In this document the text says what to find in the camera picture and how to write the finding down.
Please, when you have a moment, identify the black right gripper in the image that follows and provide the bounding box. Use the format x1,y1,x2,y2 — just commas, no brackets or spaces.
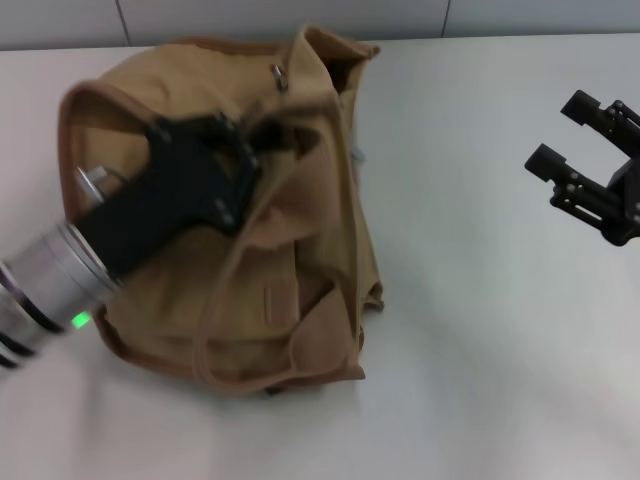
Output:
524,89,640,247

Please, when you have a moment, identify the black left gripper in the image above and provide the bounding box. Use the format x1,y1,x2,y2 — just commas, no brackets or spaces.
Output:
85,114,312,280

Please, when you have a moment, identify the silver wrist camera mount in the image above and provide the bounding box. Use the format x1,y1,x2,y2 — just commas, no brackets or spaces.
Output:
73,164,125,205

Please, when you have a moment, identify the khaki canvas food bag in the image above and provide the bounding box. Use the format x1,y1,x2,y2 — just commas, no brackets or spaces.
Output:
58,23,386,396

